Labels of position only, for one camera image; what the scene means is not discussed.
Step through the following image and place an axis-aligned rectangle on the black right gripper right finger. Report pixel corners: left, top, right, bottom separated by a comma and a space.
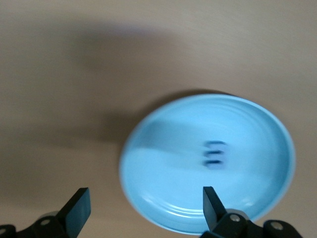
200, 186, 304, 238

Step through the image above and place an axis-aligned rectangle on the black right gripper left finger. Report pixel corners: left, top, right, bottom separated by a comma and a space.
0, 187, 92, 238

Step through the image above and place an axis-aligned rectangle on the dark blue foam letter m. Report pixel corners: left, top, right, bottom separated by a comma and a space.
202, 140, 227, 171

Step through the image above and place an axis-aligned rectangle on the blue round plate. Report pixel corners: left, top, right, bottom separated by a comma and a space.
118, 93, 297, 236

